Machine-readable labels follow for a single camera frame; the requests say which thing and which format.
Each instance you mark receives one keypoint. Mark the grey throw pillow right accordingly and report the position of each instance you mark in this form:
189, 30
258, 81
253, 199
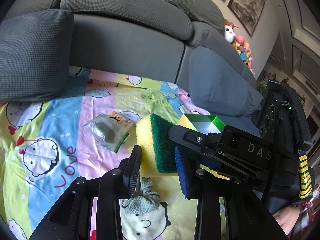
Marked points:
216, 87

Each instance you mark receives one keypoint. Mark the grey throw pillow left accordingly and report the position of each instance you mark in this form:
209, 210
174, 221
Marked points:
35, 50

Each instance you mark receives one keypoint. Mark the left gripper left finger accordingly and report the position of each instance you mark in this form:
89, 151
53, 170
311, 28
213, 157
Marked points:
70, 216

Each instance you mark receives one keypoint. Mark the person's hand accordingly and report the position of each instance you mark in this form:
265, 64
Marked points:
287, 218

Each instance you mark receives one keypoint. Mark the grey throw pillow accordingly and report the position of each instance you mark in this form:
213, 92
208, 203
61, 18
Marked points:
216, 87
35, 50

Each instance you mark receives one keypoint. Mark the green white cardboard box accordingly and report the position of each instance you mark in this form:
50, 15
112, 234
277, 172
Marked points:
204, 124

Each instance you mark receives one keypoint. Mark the framed landscape painting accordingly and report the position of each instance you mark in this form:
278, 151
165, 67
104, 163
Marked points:
247, 12

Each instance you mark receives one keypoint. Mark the grey sofa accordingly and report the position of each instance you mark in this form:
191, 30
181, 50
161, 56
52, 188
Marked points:
147, 38

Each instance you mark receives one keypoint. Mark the clear plastic snack bag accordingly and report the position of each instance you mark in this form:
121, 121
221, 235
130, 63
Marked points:
106, 132

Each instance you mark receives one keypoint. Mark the orange tissue pack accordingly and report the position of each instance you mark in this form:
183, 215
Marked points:
121, 120

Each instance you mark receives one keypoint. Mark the colourful cartoon bed sheet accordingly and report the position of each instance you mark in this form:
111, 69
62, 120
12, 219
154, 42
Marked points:
46, 145

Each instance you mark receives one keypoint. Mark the yellow green sponge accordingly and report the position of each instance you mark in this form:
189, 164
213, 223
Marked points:
158, 151

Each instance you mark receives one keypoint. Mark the stuffed toy pile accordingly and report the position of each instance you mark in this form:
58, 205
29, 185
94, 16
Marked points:
238, 43

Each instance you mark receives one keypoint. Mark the grey green cloth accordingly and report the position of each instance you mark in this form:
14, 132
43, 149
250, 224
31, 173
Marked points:
144, 200

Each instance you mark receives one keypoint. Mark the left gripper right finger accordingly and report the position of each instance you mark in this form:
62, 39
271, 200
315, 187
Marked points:
246, 217

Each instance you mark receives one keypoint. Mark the yellow green striped tape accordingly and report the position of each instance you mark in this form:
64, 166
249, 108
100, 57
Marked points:
305, 177

